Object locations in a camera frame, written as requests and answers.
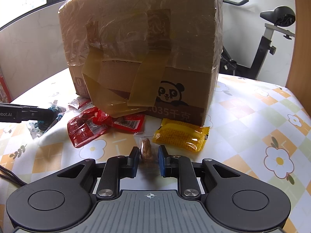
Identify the clear packet brown snack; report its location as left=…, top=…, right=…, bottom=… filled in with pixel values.
left=136, top=137, right=159, bottom=170

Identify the clear red jerky packet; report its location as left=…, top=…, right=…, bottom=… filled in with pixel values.
left=68, top=96, right=93, bottom=113

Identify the teal patterned snack packet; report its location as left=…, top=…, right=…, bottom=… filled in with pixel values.
left=27, top=103, right=66, bottom=139

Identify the red-lettered bread package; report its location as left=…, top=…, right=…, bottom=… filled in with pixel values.
left=0, top=69, right=12, bottom=103

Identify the yellow pastry packet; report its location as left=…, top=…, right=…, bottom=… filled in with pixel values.
left=152, top=118, right=210, bottom=152

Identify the small red barcode packet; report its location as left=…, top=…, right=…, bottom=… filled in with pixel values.
left=112, top=114, right=145, bottom=134

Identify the large red snack packet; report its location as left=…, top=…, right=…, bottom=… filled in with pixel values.
left=67, top=107, right=113, bottom=148

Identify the floral checkered tablecloth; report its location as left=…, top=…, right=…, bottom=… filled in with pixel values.
left=1, top=75, right=310, bottom=232

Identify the large taped cardboard box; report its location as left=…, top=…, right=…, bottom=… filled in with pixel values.
left=58, top=0, right=223, bottom=126

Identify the wooden headboard panel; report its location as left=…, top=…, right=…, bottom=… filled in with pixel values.
left=286, top=0, right=310, bottom=115

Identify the black exercise bike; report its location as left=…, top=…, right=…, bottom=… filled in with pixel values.
left=219, top=6, right=296, bottom=80

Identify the black cable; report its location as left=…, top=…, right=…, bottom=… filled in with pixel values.
left=0, top=165, right=28, bottom=187

